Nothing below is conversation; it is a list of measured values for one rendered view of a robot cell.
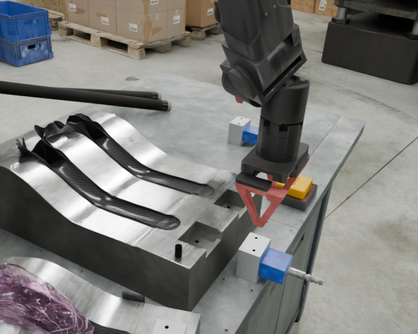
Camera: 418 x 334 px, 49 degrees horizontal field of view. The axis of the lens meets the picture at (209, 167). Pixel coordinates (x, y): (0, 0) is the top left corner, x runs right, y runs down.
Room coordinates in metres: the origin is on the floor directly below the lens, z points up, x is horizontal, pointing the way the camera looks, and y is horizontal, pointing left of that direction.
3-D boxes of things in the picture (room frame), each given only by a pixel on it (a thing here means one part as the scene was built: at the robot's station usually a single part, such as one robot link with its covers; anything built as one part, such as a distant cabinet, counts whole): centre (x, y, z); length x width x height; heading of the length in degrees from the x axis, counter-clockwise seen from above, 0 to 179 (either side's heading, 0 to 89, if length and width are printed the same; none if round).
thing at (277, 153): (0.56, -0.09, 1.04); 0.10 x 0.07 x 0.07; 155
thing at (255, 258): (0.54, -0.12, 0.83); 0.13 x 0.05 x 0.05; 66
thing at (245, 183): (0.53, -0.08, 0.96); 0.07 x 0.07 x 0.09; 65
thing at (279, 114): (0.56, -0.09, 1.10); 0.07 x 0.06 x 0.07; 38
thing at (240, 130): (1.01, -0.11, 0.83); 0.13 x 0.05 x 0.05; 64
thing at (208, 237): (0.53, 0.01, 0.87); 0.05 x 0.05 x 0.04; 64
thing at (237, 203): (0.62, -0.04, 0.87); 0.05 x 0.05 x 0.04; 64
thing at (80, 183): (0.67, 0.17, 0.92); 0.35 x 0.16 x 0.09; 64
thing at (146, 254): (0.68, 0.18, 0.87); 0.50 x 0.26 x 0.14; 64
